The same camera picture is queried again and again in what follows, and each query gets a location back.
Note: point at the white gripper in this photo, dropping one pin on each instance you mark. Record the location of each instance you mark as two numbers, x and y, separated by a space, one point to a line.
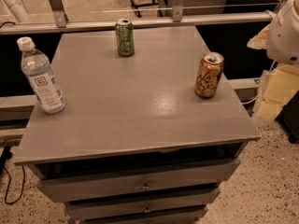
284 36

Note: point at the orange soda can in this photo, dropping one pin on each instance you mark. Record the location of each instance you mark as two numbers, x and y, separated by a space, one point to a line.
209 74

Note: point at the green soda can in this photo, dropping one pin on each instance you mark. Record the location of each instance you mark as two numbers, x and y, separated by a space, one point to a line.
124 35

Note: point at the clear blue plastic water bottle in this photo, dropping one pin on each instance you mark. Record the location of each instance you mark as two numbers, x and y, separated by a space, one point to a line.
36 67

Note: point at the black stand base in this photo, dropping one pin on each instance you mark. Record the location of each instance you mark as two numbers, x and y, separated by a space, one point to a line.
138 5

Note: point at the grey drawer cabinet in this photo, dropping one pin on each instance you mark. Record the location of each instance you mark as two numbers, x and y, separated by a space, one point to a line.
135 144

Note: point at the grey metal rail frame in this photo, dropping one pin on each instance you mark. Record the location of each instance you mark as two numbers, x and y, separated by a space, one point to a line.
42 16

